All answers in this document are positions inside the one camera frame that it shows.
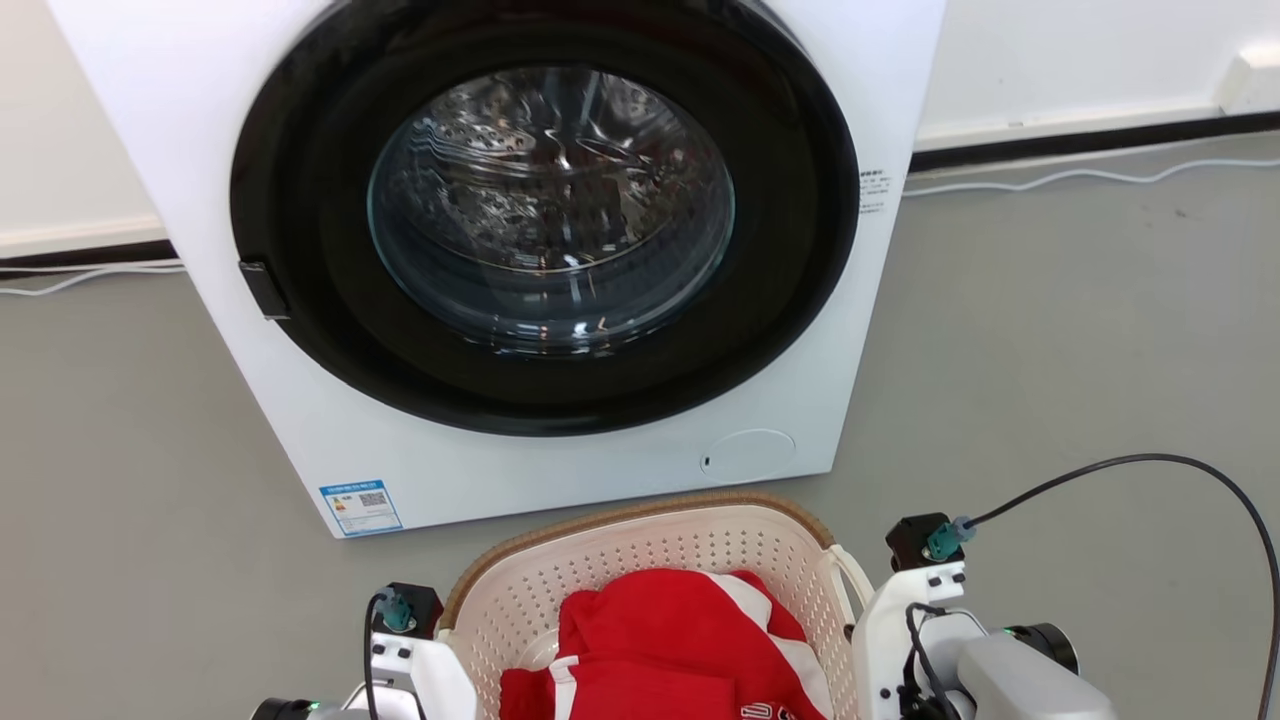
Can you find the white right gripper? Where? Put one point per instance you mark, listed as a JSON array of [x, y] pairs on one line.
[[885, 650]]

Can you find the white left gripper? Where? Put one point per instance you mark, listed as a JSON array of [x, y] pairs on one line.
[[430, 680]]

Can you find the cream perforated laundry basket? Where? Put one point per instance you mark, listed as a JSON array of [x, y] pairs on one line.
[[620, 545]]

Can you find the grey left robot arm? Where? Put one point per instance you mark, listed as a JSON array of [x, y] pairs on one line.
[[300, 710]]

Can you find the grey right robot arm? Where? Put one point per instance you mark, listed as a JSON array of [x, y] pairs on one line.
[[1020, 680]]

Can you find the blue energy label sticker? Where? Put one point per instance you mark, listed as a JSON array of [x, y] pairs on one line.
[[361, 508]]

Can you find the red and white garment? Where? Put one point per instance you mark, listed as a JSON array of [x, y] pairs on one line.
[[660, 640]]

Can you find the round white filter cover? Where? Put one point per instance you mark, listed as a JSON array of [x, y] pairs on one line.
[[750, 452]]

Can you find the white front-load washing machine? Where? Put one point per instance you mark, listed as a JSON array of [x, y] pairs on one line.
[[300, 430]]

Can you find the black round washer door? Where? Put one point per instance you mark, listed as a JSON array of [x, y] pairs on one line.
[[300, 250]]

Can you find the small printed text sticker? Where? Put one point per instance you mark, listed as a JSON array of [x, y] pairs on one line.
[[874, 190]]

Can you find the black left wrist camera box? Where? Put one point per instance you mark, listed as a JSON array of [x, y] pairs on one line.
[[420, 605]]

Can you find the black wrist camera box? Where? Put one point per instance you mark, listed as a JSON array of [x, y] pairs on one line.
[[908, 540], [420, 605]]

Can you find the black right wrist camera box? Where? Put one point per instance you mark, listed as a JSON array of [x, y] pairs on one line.
[[908, 540]]

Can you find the white wall box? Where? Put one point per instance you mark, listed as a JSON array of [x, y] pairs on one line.
[[1252, 82]]

